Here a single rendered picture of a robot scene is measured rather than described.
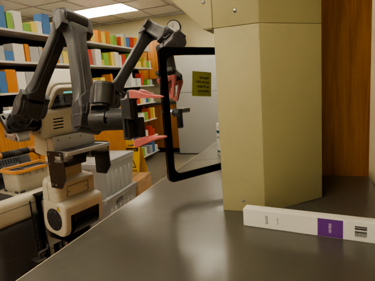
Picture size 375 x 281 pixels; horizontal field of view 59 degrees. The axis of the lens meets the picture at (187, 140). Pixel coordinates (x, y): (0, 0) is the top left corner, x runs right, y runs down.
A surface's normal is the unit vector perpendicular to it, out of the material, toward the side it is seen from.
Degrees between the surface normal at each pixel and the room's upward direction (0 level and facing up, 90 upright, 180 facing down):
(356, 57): 90
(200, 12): 90
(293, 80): 90
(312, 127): 90
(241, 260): 0
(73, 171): 98
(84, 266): 0
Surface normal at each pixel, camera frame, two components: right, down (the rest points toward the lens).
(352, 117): -0.34, 0.18
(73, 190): 0.85, 0.17
